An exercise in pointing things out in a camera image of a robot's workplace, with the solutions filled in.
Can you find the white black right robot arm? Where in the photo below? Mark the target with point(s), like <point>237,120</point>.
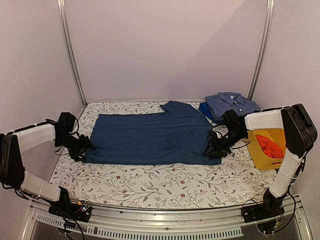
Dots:
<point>289,127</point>

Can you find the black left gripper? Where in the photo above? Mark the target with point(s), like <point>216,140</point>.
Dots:
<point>85,144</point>

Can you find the blue checkered button shirt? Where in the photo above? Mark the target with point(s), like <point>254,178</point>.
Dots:
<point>223,101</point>

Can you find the yellow plastic laundry basket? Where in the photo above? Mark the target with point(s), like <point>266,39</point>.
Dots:
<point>260,160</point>

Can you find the orange garment in basket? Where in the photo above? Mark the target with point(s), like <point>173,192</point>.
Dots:
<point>269,147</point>

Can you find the folded royal blue garment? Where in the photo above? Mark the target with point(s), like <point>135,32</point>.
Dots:
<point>203,108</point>

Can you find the grey blue garment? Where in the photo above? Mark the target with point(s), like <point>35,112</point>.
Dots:
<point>178,134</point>

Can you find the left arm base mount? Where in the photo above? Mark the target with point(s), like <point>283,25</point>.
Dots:
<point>64,207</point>

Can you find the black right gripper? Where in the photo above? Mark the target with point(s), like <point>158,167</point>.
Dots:
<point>217,146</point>

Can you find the right aluminium frame post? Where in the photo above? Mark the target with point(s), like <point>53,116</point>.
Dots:
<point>263,48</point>

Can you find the floral patterned table cloth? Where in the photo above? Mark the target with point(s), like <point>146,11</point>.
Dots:
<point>172,186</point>

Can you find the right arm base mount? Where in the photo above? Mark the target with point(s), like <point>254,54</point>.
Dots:
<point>262,212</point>

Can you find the aluminium front rail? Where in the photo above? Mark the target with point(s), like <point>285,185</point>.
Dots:
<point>124,223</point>

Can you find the aluminium frame post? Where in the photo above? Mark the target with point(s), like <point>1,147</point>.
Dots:
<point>263,48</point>
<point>61,6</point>

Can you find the left aluminium frame post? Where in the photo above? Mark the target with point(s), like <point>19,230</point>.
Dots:
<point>61,6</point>

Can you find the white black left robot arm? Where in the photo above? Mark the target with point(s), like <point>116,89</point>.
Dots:
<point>28,141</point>

